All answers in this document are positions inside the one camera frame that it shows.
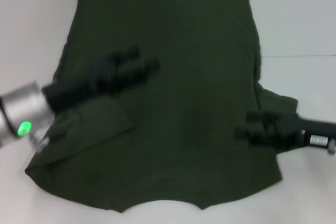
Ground dark green shirt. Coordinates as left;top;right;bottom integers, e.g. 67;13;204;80
24;0;300;214

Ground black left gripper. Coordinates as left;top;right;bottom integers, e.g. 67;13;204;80
41;46;161;113

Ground left arm connector cable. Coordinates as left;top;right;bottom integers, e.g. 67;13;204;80
30;132;51;154

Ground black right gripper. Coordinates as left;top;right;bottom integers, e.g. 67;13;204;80
234;111;336;152

